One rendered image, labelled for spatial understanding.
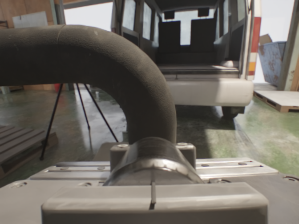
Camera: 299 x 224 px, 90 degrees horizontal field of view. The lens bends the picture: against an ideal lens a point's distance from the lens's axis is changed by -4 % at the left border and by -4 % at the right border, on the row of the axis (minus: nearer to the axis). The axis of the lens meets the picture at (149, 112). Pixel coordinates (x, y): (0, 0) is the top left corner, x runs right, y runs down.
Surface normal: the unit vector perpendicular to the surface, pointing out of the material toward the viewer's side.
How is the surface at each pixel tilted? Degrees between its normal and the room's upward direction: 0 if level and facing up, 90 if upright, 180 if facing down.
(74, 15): 90
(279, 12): 90
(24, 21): 90
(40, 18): 90
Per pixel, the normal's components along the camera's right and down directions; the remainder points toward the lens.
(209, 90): -0.20, 0.26
